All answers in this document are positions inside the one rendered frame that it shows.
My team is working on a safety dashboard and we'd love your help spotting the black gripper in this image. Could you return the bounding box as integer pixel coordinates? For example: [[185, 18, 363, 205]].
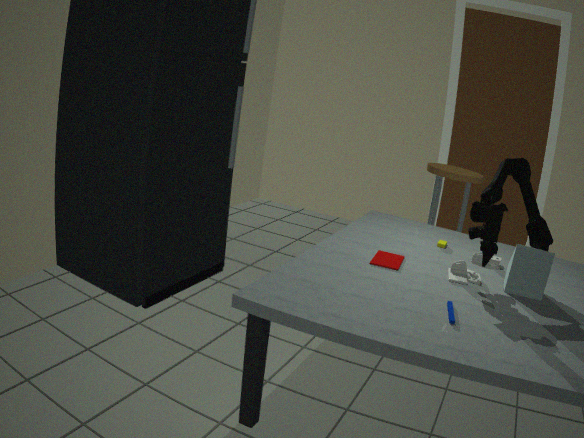
[[480, 222, 501, 267]]

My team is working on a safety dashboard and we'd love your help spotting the red flat rectangular plate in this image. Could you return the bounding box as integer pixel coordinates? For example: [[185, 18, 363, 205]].
[[369, 250, 404, 270]]

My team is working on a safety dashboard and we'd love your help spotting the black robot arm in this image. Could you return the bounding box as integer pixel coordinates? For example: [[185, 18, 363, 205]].
[[468, 158, 553, 252]]

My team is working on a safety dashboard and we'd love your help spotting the blue flat bar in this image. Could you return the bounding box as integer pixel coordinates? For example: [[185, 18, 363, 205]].
[[447, 301, 455, 325]]

